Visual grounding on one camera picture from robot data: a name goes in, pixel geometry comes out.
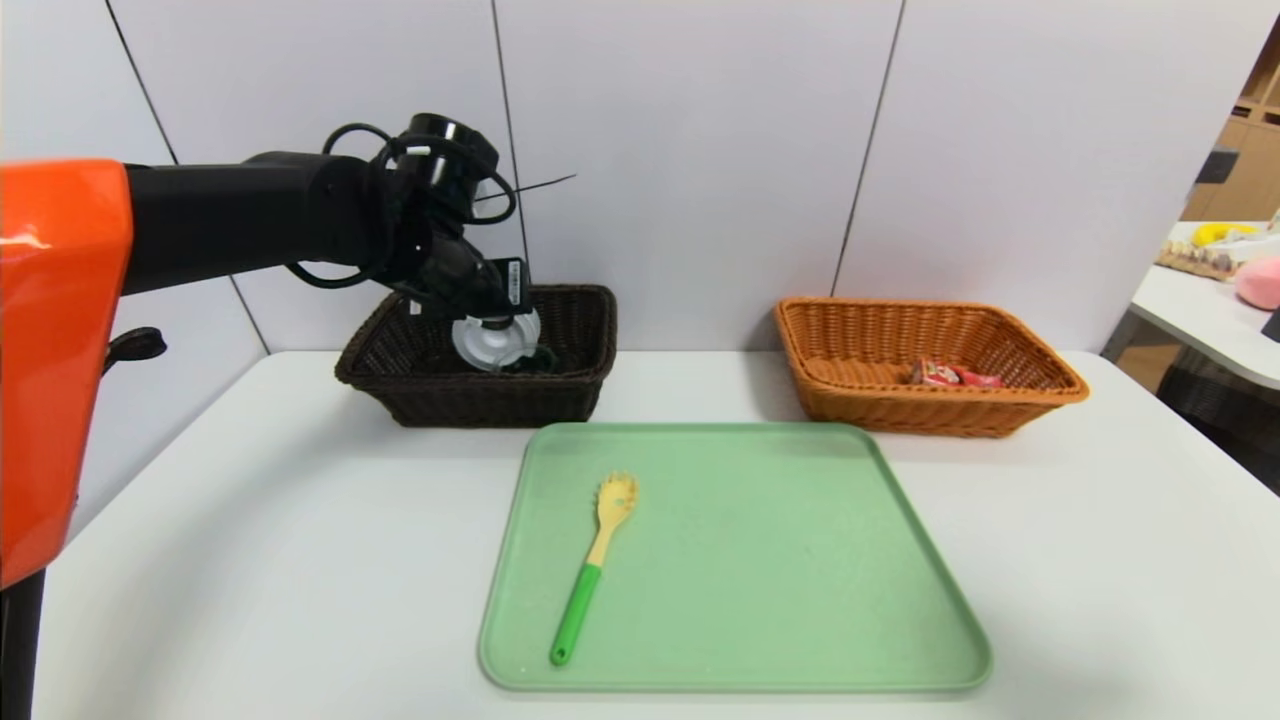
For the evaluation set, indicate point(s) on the dark woven chair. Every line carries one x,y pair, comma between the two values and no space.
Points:
1220,420

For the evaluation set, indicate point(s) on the dark brown wicker basket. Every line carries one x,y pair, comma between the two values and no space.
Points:
480,400

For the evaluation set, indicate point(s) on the white background table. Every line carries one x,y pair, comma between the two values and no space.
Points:
1210,310

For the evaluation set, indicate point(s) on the orange wicker basket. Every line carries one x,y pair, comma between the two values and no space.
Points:
860,400

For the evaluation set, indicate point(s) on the light green plastic tray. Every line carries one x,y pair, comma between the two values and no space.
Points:
750,580

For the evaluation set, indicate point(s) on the pink plush toy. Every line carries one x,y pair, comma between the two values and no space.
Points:
1260,283

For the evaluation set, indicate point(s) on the yellow green pasta fork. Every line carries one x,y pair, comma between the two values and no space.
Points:
590,585

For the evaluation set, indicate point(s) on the wooden board with items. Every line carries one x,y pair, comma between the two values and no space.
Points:
1195,262

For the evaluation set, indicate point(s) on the yellow banana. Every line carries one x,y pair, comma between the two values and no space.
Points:
1220,234

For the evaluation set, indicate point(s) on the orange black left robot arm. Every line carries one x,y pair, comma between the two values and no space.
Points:
220,215

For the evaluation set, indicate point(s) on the thin black zip tie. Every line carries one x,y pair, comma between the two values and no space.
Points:
540,183

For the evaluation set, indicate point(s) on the wooden shelf unit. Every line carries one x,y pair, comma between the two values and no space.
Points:
1250,180

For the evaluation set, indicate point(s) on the white translucent plastic container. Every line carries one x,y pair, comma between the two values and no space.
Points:
490,345

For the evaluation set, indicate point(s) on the red snack box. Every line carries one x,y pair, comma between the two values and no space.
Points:
945,375

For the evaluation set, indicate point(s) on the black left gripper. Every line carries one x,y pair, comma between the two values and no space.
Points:
513,287

